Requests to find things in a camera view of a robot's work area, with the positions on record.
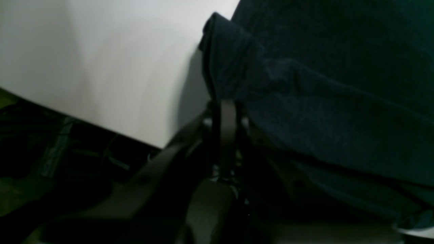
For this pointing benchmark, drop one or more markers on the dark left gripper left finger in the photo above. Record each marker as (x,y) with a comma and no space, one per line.
(151,208)

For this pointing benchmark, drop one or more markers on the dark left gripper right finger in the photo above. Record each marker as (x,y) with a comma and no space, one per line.
(287,207)

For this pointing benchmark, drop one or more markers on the black t-shirt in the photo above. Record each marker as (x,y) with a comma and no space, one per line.
(347,84)

